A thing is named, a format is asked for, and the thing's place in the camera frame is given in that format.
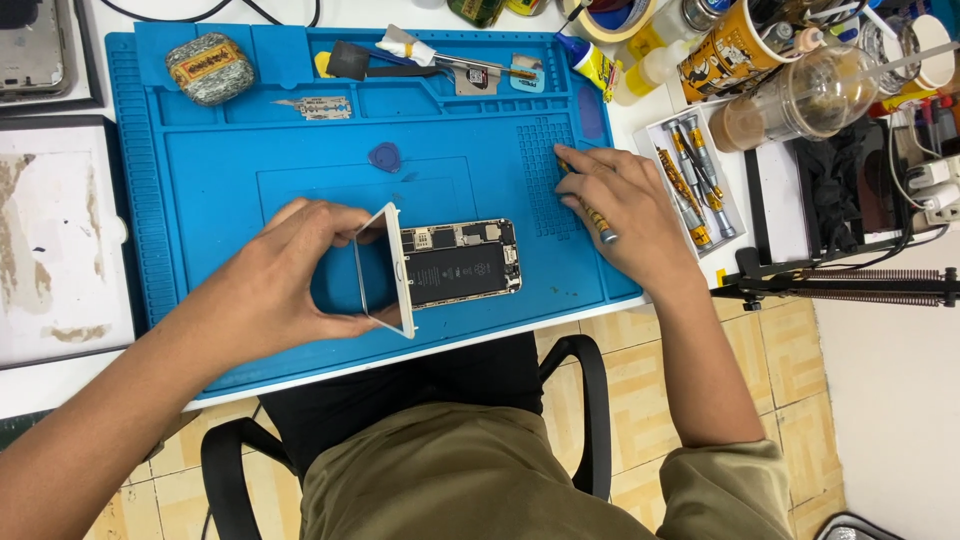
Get white phone screen panel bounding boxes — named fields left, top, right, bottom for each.
left=352, top=201, right=418, bottom=341

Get razor blade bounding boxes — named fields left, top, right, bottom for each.
left=271, top=95, right=354, bottom=122

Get yellow printed paper cup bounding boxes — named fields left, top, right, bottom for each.
left=676, top=0, right=798, bottom=105

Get gold and silver screwdriver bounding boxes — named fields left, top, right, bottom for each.
left=555, top=157, right=621, bottom=247

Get thin black screwdriver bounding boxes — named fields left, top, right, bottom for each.
left=677, top=130, right=723, bottom=198

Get black office chair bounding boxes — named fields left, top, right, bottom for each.
left=199, top=334, right=613, bottom=540

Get grey phone back housing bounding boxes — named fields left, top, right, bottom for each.
left=0, top=0, right=78, bottom=103

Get blue pry card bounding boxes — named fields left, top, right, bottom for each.
left=509, top=53, right=547, bottom=95

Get white power strip with chargers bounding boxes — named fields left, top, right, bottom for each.
left=888, top=148, right=960, bottom=228

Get blue triangular pick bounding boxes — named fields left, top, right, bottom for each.
left=366, top=141, right=404, bottom=175

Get opened phone body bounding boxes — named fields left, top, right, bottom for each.
left=397, top=218, right=524, bottom=311

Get black brush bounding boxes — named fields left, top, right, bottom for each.
left=325, top=40, right=445, bottom=83

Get tweezers with white tape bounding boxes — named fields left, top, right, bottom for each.
left=374, top=23, right=542, bottom=81

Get small grey component card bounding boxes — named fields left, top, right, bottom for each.
left=453, top=63, right=503, bottom=97

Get white board black frame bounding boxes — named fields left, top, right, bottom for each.
left=0, top=114, right=138, bottom=373

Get black gloves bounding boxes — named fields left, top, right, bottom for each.
left=793, top=122, right=895, bottom=255

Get person's right hand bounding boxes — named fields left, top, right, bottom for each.
left=553, top=144, right=708, bottom=298

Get person's black trousers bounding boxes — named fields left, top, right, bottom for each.
left=258, top=330, right=546, bottom=483

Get clear plastic cup brown drink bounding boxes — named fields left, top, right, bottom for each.
left=707, top=43, right=882, bottom=154

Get grey patterned earbuds case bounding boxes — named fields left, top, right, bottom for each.
left=164, top=31, right=257, bottom=108

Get gold patterned screwdriver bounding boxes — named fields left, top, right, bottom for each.
left=654, top=145, right=706, bottom=220

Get grey screwdriver gold collar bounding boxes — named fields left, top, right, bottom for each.
left=681, top=114, right=738, bottom=240
left=663, top=119, right=715, bottom=251

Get roll of masking tape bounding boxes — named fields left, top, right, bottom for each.
left=561, top=0, right=659, bottom=45

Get person's left hand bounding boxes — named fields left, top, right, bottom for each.
left=183, top=198, right=407, bottom=375

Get person's olive shirt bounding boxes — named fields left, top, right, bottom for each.
left=298, top=400, right=798, bottom=540

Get black cable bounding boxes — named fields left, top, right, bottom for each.
left=99, top=0, right=324, bottom=29

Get clear squeeze bottle yellow liquid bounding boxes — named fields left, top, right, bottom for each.
left=612, top=36, right=704, bottom=108

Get black bag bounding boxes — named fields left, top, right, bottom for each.
left=813, top=511, right=910, bottom=540

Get blue silicone repair mat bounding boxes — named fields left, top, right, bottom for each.
left=104, top=21, right=645, bottom=400

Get white screwdriver tray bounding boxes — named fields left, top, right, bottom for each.
left=633, top=111, right=750, bottom=261

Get yellow glue bottle blue cap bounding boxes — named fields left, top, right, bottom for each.
left=554, top=32, right=624, bottom=104

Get green bottle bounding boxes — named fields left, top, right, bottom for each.
left=447, top=0, right=508, bottom=30

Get white cup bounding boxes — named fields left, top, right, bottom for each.
left=909, top=13, right=960, bottom=93

